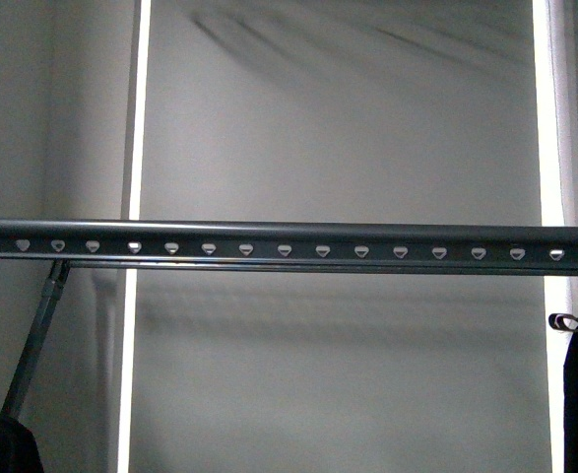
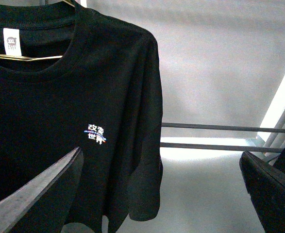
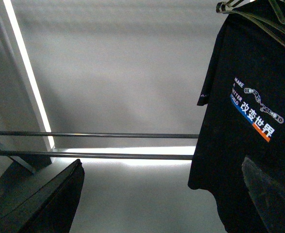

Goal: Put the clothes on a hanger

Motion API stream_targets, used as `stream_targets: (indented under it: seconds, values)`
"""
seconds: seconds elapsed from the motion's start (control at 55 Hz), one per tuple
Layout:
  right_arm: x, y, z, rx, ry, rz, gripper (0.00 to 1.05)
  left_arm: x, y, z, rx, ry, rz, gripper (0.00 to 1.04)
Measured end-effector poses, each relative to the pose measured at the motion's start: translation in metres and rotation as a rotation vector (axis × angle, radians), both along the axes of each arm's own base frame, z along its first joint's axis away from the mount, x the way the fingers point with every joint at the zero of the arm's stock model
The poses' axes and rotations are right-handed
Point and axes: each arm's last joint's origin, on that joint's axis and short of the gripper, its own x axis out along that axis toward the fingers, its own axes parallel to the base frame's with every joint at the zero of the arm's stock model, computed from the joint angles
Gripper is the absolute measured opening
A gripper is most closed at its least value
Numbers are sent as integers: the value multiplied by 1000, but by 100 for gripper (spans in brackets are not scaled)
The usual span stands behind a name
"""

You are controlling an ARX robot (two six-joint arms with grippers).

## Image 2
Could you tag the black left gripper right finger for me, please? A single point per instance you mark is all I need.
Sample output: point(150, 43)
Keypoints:
point(266, 186)

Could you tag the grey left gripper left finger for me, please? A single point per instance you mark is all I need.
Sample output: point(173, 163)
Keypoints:
point(42, 205)

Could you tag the wooden clothes hanger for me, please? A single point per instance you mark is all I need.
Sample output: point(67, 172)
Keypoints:
point(72, 3)

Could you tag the black t-shirt with logo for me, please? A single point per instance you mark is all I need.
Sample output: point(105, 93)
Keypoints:
point(95, 85)

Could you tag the grey angled frame post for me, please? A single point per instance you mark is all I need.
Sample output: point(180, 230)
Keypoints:
point(274, 118)

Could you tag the lower grey metal rail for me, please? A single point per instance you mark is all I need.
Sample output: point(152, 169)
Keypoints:
point(220, 147)

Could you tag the upper grey metal rail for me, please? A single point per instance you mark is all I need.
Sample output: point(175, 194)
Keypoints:
point(222, 127)

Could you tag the grey metal rail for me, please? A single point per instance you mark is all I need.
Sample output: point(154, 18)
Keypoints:
point(220, 147)
point(222, 127)

